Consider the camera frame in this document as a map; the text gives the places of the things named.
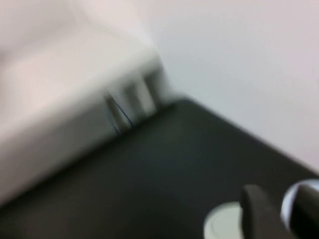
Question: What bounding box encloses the green plastic cup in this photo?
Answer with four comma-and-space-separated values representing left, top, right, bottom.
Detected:
203, 201, 246, 239

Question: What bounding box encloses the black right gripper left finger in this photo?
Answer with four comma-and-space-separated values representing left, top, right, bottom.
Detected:
240, 184, 296, 239

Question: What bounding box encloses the white side cabinet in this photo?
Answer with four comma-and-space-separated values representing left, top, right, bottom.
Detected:
0, 14, 166, 202

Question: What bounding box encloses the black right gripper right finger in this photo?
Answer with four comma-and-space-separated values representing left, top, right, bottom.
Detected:
289, 183, 319, 239

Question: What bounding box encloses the blue cable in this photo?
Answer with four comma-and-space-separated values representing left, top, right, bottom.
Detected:
106, 96, 134, 134

